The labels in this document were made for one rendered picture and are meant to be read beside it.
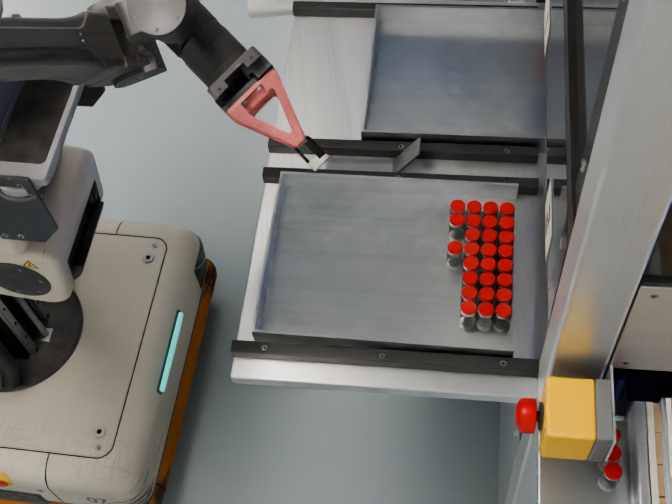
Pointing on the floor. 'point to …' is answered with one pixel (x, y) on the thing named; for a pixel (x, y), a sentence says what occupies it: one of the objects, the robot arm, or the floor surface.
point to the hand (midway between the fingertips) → (295, 138)
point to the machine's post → (612, 215)
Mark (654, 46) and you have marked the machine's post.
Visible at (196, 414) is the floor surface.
